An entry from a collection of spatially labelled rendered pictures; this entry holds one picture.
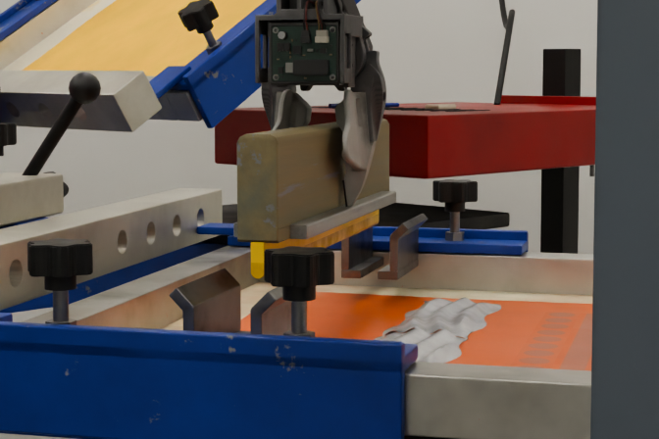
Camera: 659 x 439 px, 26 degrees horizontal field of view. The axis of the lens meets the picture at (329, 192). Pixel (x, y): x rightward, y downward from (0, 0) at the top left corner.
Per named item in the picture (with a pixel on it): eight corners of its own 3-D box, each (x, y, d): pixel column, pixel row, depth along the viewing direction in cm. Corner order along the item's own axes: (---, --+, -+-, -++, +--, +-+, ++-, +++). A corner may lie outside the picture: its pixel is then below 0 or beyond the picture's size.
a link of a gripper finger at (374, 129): (332, 148, 114) (315, 40, 113) (338, 147, 116) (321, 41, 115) (389, 138, 113) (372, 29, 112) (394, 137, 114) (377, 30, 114)
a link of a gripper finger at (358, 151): (331, 212, 110) (312, 94, 110) (350, 205, 116) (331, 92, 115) (371, 206, 109) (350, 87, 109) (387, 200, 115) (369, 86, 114)
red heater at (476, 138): (454, 156, 276) (455, 94, 275) (662, 168, 243) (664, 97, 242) (214, 172, 233) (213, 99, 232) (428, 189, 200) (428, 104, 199)
